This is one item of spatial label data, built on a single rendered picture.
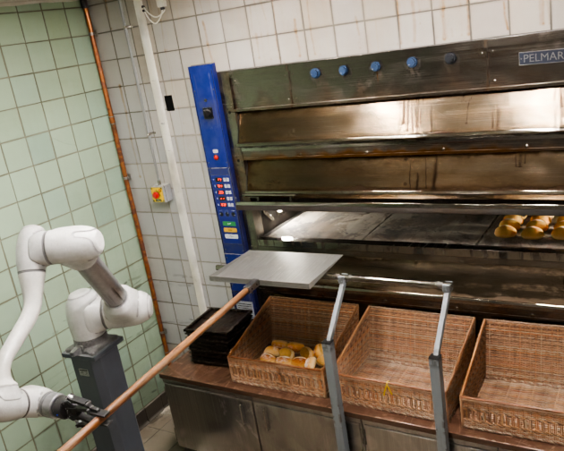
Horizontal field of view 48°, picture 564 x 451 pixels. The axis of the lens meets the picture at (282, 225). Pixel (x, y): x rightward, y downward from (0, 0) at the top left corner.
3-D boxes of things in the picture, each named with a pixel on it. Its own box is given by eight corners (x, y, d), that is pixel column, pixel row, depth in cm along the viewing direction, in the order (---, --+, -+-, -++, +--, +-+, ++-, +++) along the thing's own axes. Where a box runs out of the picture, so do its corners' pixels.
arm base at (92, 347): (58, 356, 294) (55, 345, 292) (91, 334, 312) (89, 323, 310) (87, 361, 285) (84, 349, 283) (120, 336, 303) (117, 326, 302)
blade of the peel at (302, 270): (310, 289, 280) (308, 284, 279) (209, 281, 309) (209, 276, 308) (343, 255, 308) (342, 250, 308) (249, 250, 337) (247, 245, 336)
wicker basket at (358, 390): (373, 351, 337) (367, 303, 329) (481, 367, 307) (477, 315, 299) (331, 402, 299) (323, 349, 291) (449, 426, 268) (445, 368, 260)
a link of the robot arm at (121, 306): (113, 303, 306) (158, 297, 305) (111, 335, 298) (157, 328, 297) (42, 220, 241) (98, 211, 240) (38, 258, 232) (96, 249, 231)
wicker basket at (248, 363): (277, 337, 369) (269, 294, 360) (367, 349, 340) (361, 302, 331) (229, 382, 329) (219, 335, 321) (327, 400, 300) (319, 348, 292)
